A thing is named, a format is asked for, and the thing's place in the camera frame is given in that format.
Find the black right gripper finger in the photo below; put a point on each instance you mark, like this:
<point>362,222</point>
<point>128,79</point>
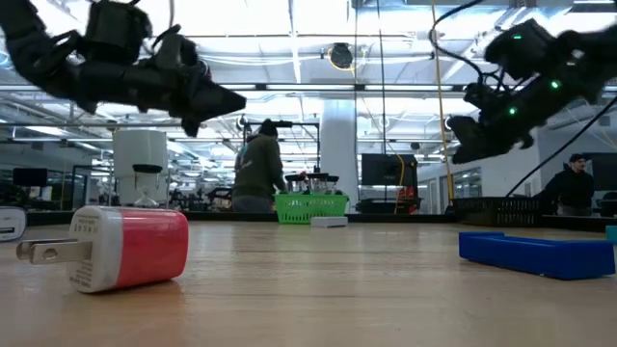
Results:
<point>467,129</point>
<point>477,148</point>

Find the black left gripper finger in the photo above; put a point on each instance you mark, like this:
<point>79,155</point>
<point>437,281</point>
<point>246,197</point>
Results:
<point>209,110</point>
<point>212,94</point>

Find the blue digital timer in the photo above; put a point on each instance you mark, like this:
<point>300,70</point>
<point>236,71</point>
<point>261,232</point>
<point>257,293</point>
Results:
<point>530,255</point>

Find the teal digital timer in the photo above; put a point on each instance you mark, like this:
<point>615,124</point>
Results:
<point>612,233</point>

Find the white eraser block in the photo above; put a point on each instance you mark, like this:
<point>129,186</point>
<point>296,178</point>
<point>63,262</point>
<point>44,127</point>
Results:
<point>329,221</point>

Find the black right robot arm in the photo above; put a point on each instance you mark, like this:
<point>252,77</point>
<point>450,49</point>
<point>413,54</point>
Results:
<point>593,53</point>

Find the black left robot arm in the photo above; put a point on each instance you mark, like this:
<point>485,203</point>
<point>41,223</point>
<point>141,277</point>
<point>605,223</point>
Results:
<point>38,53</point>

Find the black plastic basket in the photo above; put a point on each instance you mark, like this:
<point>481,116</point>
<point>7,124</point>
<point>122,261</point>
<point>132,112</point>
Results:
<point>496,212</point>

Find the person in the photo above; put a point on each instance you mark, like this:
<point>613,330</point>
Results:
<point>571,188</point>
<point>258,164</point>

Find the white building column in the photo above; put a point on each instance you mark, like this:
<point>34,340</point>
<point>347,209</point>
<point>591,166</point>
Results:
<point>340,154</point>

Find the green plastic basket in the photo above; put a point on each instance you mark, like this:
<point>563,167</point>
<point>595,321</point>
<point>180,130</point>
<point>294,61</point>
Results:
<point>311,209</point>

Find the pink usb wall charger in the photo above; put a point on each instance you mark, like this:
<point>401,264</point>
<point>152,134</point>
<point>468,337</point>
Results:
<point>149,250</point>

